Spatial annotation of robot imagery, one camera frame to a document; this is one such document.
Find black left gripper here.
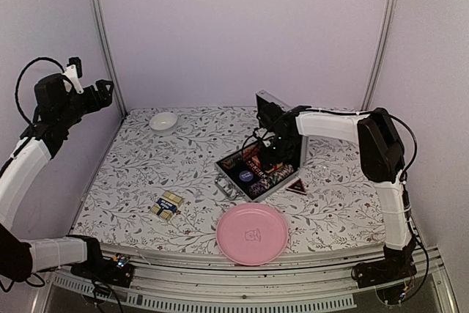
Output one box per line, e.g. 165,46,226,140
58,78,114,128

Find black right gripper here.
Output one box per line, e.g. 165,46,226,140
258,133,297,169

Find aluminium poker chip case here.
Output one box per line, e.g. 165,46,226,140
215,90,309,202

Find red dice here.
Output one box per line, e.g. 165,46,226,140
246,161,266,178

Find black triangular card box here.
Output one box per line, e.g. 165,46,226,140
286,179,307,195

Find purple small blind button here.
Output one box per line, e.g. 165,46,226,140
239,170,254,183

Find blue playing card deck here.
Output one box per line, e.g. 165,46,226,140
149,191,184,221

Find red playing card deck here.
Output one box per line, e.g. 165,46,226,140
265,163,284,174

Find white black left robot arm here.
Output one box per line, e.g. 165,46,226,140
1,74,114,282

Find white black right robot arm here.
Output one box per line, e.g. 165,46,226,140
256,102,416,281

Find upper row of poker chips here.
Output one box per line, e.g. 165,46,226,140
220,143,260,169

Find row of poker chips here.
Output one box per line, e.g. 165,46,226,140
248,164,295,198
220,143,260,169

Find lower row of poker chips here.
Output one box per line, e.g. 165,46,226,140
248,164,295,198

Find white ceramic bowl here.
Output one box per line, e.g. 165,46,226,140
149,111,179,136

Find pink plastic plate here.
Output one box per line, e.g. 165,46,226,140
215,203,289,266

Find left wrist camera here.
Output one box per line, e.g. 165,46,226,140
63,56,84,94

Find left aluminium frame post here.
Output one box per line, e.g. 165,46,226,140
89,0,128,117

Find aluminium frame post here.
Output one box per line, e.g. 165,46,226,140
89,0,128,117
361,0,398,111

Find front aluminium rail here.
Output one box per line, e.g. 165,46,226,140
47,246,446,310

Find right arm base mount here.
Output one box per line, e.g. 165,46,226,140
351,257,417,288

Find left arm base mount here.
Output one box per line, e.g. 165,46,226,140
70,254,135,288

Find right aluminium frame post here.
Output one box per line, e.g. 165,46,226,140
361,0,398,111

